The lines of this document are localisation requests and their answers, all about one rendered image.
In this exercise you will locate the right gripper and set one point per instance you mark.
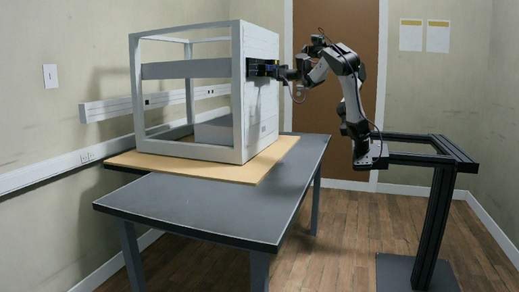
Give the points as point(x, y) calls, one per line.
point(313, 51)

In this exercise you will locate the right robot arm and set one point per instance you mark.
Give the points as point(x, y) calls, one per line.
point(341, 108)

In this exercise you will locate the tan wooden board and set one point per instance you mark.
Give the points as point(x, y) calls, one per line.
point(251, 173)

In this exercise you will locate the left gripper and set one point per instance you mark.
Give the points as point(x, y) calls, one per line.
point(284, 72)

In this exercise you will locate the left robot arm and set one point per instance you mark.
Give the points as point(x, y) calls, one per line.
point(357, 125)

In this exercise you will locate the grey metal rack frame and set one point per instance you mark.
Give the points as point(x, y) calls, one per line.
point(254, 125)

